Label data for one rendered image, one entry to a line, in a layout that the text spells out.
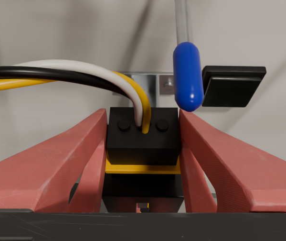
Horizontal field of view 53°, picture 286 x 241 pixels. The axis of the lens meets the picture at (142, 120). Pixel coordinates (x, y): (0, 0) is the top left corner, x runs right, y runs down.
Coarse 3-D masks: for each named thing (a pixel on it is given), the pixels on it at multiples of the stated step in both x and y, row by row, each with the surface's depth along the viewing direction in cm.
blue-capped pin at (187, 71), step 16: (176, 0) 10; (176, 16) 9; (176, 32) 9; (176, 48) 8; (192, 48) 8; (176, 64) 8; (192, 64) 8; (176, 80) 8; (192, 80) 8; (176, 96) 8; (192, 96) 8
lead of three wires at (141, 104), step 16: (32, 64) 8; (48, 64) 8; (64, 64) 8; (80, 64) 8; (0, 80) 7; (16, 80) 8; (32, 80) 8; (48, 80) 8; (64, 80) 8; (80, 80) 8; (96, 80) 8; (112, 80) 9; (128, 80) 9; (128, 96) 10; (144, 96) 10; (144, 112) 11; (144, 128) 12
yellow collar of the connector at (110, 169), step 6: (108, 156) 14; (108, 162) 13; (108, 168) 13; (114, 168) 13; (120, 168) 13; (126, 168) 13; (132, 168) 13; (138, 168) 13; (144, 168) 13; (150, 168) 13; (156, 168) 13; (162, 168) 13; (168, 168) 13; (174, 168) 13
